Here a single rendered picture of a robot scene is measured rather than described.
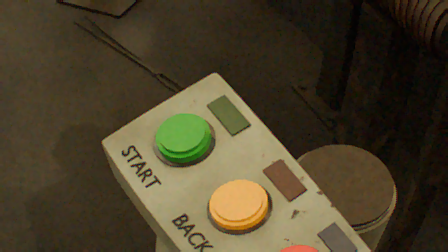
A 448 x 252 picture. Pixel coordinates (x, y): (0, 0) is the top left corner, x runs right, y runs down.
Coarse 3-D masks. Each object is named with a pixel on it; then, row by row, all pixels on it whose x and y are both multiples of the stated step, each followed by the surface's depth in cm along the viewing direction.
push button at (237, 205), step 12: (240, 180) 65; (216, 192) 65; (228, 192) 65; (240, 192) 65; (252, 192) 64; (264, 192) 65; (216, 204) 64; (228, 204) 64; (240, 204) 64; (252, 204) 64; (264, 204) 64; (216, 216) 64; (228, 216) 63; (240, 216) 63; (252, 216) 63; (228, 228) 64; (240, 228) 63
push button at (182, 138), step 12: (168, 120) 69; (180, 120) 69; (192, 120) 69; (204, 120) 69; (168, 132) 69; (180, 132) 69; (192, 132) 68; (204, 132) 68; (168, 144) 68; (180, 144) 68; (192, 144) 68; (204, 144) 68; (168, 156) 68; (180, 156) 68; (192, 156) 68
